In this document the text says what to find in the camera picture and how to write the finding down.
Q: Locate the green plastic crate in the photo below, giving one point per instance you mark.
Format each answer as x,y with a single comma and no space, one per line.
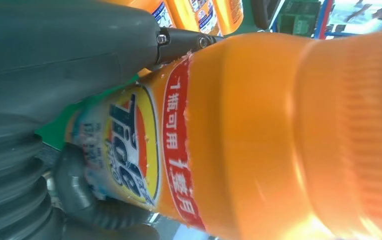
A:
298,18

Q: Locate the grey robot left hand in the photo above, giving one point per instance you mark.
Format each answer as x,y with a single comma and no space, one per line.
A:
61,43

